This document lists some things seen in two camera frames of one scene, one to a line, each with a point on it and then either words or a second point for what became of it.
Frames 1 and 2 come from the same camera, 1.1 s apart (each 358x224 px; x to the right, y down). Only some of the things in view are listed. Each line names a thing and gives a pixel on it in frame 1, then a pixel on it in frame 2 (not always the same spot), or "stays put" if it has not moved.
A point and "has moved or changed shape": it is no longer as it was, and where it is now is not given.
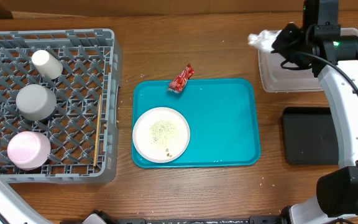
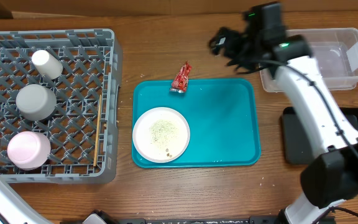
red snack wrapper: (178, 84) has moved or changed shape
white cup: (46, 64) stays put
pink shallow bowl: (28, 150) stays put
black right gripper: (289, 38) to (239, 50)
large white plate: (161, 134) stays put
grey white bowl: (35, 102) stays put
